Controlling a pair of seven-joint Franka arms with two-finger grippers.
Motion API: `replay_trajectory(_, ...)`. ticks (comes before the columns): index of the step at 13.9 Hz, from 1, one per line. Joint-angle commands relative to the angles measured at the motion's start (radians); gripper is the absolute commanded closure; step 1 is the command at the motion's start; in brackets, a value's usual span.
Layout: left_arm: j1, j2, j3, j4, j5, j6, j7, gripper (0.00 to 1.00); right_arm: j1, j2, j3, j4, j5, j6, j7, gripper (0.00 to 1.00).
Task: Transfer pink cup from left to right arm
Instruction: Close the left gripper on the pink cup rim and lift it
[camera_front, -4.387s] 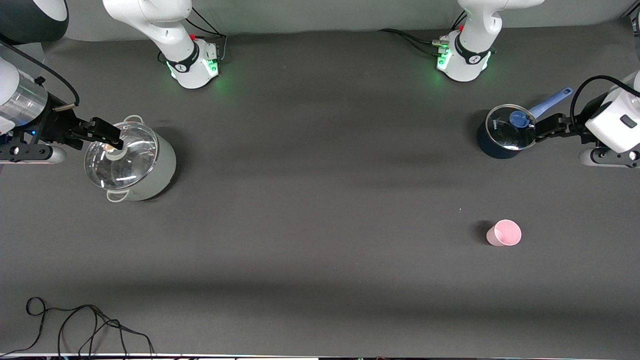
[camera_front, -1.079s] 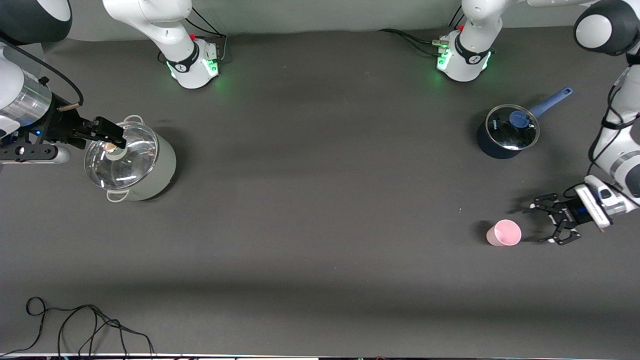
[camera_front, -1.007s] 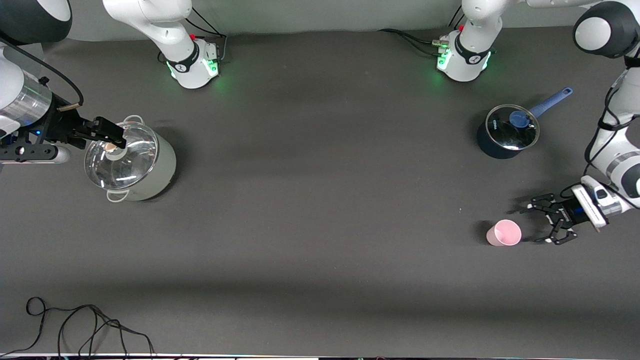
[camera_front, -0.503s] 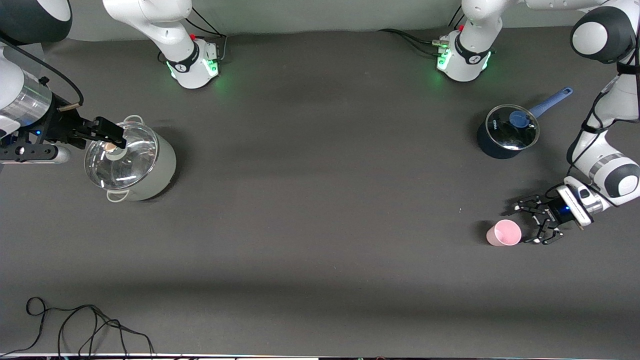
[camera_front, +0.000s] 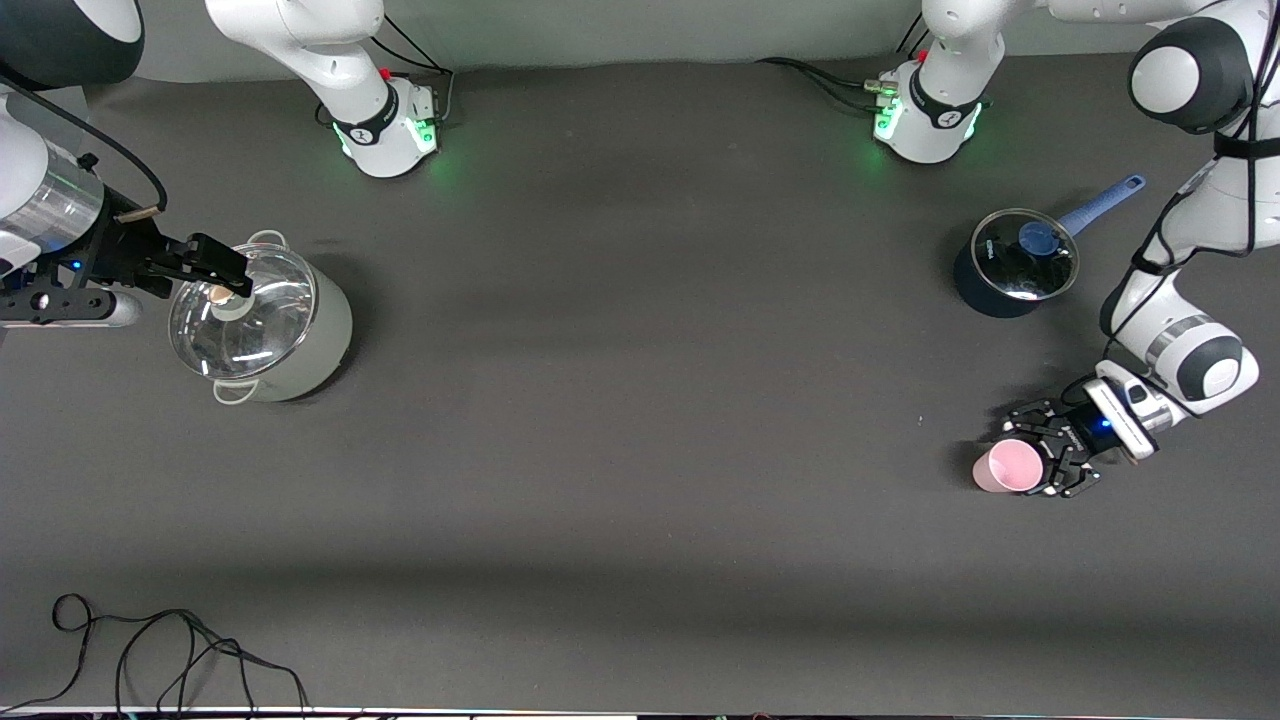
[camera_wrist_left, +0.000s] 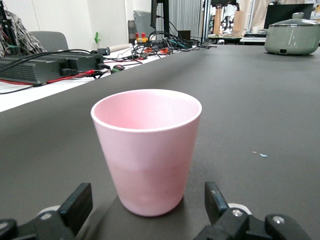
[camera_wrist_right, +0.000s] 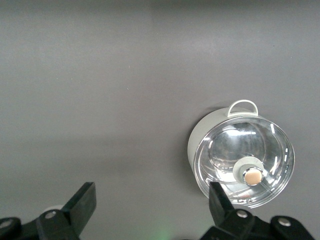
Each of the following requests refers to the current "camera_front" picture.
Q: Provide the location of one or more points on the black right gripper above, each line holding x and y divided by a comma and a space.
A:
112, 251

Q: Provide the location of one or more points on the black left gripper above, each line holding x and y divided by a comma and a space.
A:
1077, 436

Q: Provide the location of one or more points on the pink plastic cup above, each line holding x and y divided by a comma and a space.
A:
1005, 468

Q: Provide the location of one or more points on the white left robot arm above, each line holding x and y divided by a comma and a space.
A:
1200, 210

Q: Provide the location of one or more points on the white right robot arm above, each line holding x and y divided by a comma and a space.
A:
330, 60

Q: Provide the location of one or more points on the glass stockpot lid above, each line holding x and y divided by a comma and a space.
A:
260, 330

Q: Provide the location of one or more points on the pale green stockpot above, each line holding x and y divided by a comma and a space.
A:
330, 330

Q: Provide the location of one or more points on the dark blue saucepan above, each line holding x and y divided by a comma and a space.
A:
985, 300

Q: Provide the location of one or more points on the glass lid blue knob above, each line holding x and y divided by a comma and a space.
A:
1020, 262

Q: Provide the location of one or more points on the dark grey table mat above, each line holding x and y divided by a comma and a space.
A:
640, 450

